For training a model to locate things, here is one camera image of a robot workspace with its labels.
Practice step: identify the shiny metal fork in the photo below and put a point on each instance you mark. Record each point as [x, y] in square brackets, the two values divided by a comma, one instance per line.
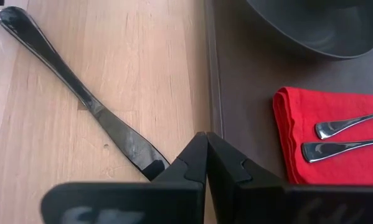
[329, 149]

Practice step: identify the dark grey plate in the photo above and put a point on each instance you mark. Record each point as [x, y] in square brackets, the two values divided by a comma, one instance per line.
[329, 34]

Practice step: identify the shiny metal knife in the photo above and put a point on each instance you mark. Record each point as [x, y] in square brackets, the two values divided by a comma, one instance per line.
[64, 77]

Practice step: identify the red cloth napkin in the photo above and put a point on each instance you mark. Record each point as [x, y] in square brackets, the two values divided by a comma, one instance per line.
[298, 124]

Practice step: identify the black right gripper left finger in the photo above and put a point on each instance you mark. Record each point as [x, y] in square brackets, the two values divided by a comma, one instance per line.
[180, 193]

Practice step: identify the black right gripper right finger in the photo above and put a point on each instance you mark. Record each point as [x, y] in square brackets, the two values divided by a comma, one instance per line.
[239, 193]

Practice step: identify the brown plastic tray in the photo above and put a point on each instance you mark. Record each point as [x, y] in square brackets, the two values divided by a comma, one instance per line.
[245, 109]

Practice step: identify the shiny metal spoon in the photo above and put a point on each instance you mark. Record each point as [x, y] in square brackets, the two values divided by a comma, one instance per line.
[338, 126]

